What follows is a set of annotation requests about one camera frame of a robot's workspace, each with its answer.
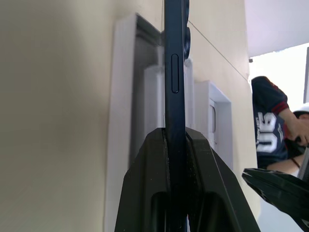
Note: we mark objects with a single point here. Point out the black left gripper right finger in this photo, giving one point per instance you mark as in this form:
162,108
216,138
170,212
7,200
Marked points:
212,188

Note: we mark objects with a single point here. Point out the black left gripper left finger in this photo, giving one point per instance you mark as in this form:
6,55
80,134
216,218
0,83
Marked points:
142,183

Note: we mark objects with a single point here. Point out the small white box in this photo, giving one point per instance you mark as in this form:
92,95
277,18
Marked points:
222,116

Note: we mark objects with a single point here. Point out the person in navy jersey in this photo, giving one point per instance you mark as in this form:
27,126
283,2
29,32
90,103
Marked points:
270,135

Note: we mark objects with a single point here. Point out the white phone box base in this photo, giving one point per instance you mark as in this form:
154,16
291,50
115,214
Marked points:
123,96

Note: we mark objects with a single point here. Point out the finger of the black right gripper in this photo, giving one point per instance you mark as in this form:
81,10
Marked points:
280,188

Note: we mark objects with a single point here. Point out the dark blue smartphone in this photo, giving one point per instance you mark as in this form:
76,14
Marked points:
174,72

